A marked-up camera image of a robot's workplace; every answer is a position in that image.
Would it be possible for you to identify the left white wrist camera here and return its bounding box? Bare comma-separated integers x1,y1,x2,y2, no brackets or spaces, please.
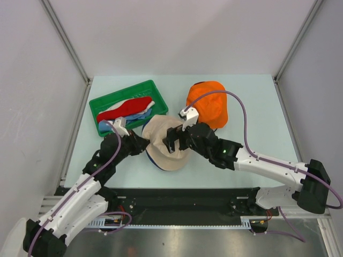
113,117,129,137

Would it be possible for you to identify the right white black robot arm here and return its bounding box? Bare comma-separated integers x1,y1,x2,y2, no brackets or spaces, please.
162,123,330,215

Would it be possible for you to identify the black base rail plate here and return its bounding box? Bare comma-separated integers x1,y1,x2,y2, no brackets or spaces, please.
53,187,279,227

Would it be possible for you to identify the orange bucket hat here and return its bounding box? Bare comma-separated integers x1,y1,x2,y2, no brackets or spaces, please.
186,81,228,130

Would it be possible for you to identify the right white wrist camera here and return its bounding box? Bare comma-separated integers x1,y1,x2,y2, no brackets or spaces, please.
178,107,199,131

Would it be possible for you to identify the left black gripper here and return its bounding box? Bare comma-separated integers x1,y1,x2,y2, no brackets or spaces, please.
113,128,150,165

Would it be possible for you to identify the white hat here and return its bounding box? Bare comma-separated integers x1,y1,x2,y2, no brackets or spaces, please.
102,99,155,114

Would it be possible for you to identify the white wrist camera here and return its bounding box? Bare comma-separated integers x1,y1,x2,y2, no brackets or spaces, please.
113,117,129,137
178,107,199,131

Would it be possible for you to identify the light blue hat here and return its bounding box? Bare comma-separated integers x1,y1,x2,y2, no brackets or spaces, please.
98,108,152,135

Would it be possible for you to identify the beige bucket hat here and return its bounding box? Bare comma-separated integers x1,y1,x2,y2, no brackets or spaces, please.
142,115,191,171

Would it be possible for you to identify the left aluminium frame post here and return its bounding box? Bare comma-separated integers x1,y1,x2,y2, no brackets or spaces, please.
39,0,93,85

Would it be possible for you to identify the right aluminium frame post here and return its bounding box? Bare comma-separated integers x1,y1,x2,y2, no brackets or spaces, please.
273,0,326,84

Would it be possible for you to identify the red hat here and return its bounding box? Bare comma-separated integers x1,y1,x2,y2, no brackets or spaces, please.
96,96,153,123

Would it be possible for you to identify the white slotted cable duct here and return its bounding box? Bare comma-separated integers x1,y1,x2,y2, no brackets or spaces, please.
85,217,268,233

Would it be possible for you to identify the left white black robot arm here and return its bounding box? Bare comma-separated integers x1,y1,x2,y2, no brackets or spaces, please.
23,131,150,256

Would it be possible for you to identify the green plastic tray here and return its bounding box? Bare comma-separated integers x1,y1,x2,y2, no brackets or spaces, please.
89,80,168,137

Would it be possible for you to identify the aluminium frame post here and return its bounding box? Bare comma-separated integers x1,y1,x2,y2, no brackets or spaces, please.
273,0,326,84
39,0,93,85

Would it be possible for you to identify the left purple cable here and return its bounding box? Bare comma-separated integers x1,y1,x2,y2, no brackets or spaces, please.
28,120,133,255

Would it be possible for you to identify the dark blue bucket hat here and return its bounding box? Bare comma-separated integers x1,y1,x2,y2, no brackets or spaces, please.
145,150,164,171

